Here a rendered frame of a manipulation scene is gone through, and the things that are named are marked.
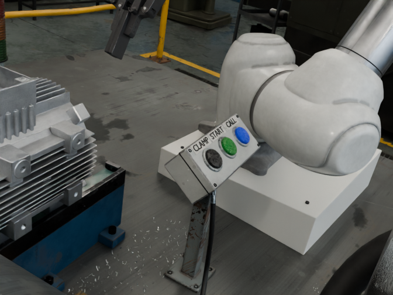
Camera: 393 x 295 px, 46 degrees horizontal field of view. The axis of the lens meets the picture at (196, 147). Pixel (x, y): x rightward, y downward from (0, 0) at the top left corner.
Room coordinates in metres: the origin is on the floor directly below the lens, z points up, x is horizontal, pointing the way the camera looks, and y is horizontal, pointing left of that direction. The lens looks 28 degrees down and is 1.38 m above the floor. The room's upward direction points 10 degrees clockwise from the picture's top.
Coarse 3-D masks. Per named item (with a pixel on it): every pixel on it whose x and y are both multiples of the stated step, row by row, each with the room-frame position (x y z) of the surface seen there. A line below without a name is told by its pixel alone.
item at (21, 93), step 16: (0, 80) 0.57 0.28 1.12; (16, 80) 0.54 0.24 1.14; (32, 80) 0.55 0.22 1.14; (0, 96) 0.50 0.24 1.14; (16, 96) 0.52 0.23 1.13; (32, 96) 0.54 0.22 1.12; (0, 112) 0.50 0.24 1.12; (16, 112) 0.52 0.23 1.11; (32, 112) 0.54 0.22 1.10; (0, 128) 0.49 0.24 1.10; (16, 128) 0.52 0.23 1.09; (32, 128) 0.54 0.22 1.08
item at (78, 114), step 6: (72, 108) 0.60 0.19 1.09; (78, 108) 0.60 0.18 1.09; (84, 108) 0.61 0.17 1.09; (72, 114) 0.60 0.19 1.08; (78, 114) 0.60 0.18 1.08; (84, 114) 0.61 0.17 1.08; (72, 120) 0.60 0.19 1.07; (78, 120) 0.59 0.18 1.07; (84, 120) 0.60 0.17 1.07; (84, 180) 0.61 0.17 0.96; (84, 186) 0.61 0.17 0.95
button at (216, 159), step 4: (208, 152) 0.56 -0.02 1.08; (212, 152) 0.57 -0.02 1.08; (216, 152) 0.57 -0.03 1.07; (208, 156) 0.55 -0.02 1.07; (212, 156) 0.56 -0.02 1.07; (216, 156) 0.56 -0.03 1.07; (220, 156) 0.57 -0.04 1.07; (208, 160) 0.55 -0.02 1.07; (212, 160) 0.55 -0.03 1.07; (216, 160) 0.56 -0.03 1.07; (220, 160) 0.56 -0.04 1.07; (212, 164) 0.55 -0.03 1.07; (216, 164) 0.55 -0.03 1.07; (220, 164) 0.56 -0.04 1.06; (216, 168) 0.55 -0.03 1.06
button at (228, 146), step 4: (224, 140) 0.61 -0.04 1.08; (228, 140) 0.61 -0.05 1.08; (232, 140) 0.62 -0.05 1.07; (224, 144) 0.60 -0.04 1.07; (228, 144) 0.60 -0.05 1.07; (232, 144) 0.61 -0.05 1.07; (224, 148) 0.60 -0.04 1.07; (228, 148) 0.60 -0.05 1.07; (232, 148) 0.60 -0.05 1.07; (236, 148) 0.61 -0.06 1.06; (228, 152) 0.59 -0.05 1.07; (232, 152) 0.60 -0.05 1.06
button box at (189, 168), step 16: (224, 128) 0.64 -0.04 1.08; (192, 144) 0.56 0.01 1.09; (208, 144) 0.58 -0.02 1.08; (240, 144) 0.64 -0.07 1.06; (256, 144) 0.67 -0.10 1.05; (176, 160) 0.55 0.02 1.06; (192, 160) 0.54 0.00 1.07; (224, 160) 0.58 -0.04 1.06; (240, 160) 0.61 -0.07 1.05; (176, 176) 0.55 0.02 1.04; (192, 176) 0.54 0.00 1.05; (208, 176) 0.53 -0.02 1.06; (224, 176) 0.56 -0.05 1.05; (192, 192) 0.53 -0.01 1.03; (208, 192) 0.52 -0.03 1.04
